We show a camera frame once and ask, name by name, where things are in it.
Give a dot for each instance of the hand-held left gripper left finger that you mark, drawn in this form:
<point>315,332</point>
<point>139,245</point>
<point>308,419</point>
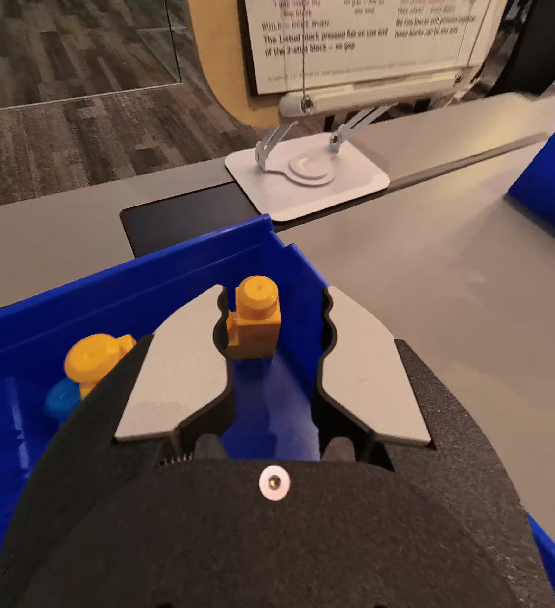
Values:
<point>177,380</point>

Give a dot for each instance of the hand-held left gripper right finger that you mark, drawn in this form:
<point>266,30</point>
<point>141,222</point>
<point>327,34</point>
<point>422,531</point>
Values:
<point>372,380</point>

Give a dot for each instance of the blue plastic bin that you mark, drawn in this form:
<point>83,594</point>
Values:
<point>116,294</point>

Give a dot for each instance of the plain blue object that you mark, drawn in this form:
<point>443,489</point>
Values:
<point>553,190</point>

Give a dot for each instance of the black mat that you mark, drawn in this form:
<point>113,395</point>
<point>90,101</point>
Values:
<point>187,218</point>

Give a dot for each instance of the white stand base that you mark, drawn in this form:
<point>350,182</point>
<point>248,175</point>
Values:
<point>353,190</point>

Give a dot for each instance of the instruction sheet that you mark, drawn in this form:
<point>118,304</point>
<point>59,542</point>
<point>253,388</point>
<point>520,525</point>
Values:
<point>353,57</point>

